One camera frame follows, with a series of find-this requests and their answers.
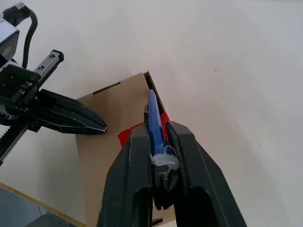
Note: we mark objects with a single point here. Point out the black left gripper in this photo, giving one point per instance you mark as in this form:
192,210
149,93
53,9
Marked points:
16,87

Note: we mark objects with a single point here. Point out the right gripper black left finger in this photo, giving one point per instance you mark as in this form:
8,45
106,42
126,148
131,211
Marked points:
127,179

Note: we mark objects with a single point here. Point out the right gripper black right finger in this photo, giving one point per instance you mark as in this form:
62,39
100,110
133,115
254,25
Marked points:
203,184

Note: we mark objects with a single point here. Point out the brown cardboard box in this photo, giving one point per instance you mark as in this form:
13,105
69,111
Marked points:
123,104

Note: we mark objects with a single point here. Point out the red tape strip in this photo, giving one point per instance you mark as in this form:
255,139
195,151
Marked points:
124,138

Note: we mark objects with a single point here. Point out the dark rounded shape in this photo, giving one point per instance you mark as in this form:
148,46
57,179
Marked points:
47,221

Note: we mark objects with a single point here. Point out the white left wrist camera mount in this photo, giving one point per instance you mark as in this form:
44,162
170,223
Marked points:
8,45

